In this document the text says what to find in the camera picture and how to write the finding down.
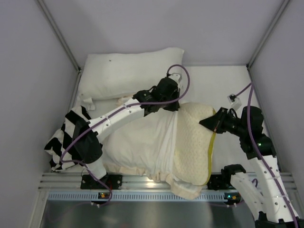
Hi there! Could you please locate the cream yellow-edged pillow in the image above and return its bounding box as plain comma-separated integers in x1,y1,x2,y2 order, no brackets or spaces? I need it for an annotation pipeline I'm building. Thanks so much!
172,103,215,186

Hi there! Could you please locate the grey plush cream-frilled pillowcase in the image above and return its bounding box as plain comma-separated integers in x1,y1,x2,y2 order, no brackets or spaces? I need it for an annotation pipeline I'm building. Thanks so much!
103,109,204,200

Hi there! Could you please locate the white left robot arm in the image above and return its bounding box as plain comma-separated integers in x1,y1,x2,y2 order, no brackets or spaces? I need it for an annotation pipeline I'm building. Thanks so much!
73,74,181,189

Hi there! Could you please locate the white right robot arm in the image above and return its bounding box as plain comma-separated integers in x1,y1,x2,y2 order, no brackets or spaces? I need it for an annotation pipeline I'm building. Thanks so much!
200,106,304,228

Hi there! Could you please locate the white plain pillow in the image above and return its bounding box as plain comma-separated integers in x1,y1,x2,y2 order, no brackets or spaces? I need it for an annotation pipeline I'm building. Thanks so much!
78,47,184,102

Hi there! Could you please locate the black white striped cloth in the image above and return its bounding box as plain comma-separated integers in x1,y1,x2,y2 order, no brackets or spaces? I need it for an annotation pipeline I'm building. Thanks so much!
44,105,91,172

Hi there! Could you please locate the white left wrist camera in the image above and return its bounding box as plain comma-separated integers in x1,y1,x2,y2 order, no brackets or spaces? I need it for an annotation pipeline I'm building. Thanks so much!
167,73,182,84

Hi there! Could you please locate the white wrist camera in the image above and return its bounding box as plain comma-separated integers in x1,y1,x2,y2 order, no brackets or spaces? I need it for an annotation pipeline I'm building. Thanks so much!
228,94,242,110
167,73,182,84

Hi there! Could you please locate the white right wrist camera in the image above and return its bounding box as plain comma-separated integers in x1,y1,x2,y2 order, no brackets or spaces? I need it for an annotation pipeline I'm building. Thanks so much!
228,94,242,110

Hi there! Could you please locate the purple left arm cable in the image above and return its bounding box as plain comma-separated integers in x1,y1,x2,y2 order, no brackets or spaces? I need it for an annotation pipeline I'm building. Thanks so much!
60,64,190,202

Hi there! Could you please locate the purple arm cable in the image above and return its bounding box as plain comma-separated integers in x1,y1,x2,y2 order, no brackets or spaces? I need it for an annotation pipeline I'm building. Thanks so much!
60,64,190,202
234,82,300,228

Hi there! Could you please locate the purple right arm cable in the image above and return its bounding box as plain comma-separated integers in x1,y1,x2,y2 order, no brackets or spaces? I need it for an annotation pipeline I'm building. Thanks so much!
234,82,300,228

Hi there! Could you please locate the right corner aluminium post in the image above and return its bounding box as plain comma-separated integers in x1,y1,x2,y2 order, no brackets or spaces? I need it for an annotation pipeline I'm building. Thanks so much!
246,0,292,71

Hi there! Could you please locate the corner aluminium post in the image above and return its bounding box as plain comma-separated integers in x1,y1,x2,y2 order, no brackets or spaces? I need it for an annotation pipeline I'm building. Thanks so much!
246,0,292,71
35,0,81,72

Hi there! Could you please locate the left corner aluminium post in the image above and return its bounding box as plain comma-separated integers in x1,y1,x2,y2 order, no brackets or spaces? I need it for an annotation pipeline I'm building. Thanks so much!
35,0,81,72

